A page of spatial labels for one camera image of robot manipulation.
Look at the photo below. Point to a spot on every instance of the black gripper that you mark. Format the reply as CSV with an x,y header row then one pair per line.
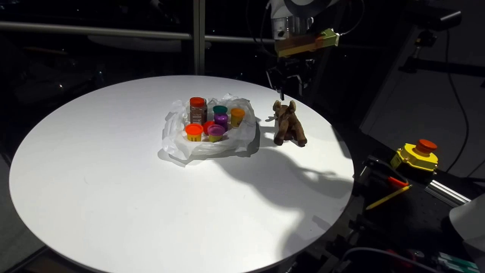
x,y
293,74

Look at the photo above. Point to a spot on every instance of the brown plush moose toy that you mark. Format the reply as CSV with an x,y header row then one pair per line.
x,y
288,127

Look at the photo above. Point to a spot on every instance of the amber lid dough tub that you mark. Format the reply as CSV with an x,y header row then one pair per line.
x,y
237,116

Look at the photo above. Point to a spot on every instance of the purple dough tub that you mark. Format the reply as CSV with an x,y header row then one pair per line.
x,y
222,121

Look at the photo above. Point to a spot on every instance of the magenta lid dough tub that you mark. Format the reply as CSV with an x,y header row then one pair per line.
x,y
217,133

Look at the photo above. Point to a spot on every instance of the tall spice jar red lid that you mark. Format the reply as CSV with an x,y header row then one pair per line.
x,y
197,110

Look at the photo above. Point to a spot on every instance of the orange lid dough tub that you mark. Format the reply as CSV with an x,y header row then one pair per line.
x,y
194,133

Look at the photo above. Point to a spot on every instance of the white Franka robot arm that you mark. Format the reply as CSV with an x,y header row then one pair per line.
x,y
297,13

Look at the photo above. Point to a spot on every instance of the tan taped mounting block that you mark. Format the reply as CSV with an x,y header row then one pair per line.
x,y
303,45

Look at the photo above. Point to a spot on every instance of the clear plastic bag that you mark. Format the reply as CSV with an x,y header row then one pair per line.
x,y
243,139

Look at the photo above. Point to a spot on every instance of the small red ball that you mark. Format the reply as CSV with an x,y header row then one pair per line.
x,y
208,125

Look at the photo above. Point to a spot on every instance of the yellow emergency stop button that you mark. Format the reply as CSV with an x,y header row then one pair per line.
x,y
417,156

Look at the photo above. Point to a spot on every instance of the yellow pencil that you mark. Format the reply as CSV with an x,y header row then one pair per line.
x,y
388,198

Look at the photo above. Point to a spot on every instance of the aluminium extrusion bar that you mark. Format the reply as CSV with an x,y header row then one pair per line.
x,y
447,192

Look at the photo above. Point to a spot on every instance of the white rounded object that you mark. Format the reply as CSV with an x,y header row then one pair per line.
x,y
470,222

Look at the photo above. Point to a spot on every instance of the grey window post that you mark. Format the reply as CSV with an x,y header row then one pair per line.
x,y
199,36

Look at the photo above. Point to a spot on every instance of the dark mounted camera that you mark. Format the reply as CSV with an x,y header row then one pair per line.
x,y
434,16

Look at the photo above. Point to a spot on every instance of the horizontal metal window rail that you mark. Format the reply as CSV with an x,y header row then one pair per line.
x,y
100,31

